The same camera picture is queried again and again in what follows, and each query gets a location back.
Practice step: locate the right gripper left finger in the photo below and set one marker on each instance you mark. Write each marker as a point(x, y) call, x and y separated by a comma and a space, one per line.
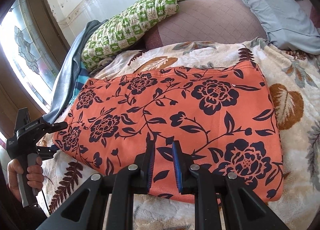
point(106, 202)

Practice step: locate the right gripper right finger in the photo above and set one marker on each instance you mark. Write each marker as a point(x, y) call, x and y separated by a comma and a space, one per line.
point(221, 202)

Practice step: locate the orange floral garment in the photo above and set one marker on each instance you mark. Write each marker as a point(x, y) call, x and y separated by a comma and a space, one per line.
point(223, 118)

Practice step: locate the blue sweater with striped cuff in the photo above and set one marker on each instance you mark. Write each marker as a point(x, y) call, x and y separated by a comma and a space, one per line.
point(66, 79)

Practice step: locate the stained glass window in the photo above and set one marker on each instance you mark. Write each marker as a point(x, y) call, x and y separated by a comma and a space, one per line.
point(27, 55)

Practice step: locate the leaf pattern fleece blanket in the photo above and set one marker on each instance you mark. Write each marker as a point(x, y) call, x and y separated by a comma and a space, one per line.
point(293, 79)

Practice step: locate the green checkered pillow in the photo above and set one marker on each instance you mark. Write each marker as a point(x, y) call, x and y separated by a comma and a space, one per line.
point(123, 30)

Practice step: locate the pink quilted mattress cover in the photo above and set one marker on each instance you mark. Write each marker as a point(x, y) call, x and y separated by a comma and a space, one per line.
point(222, 21)

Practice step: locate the grey blue pillow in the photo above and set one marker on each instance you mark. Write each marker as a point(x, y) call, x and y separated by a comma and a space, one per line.
point(286, 25)

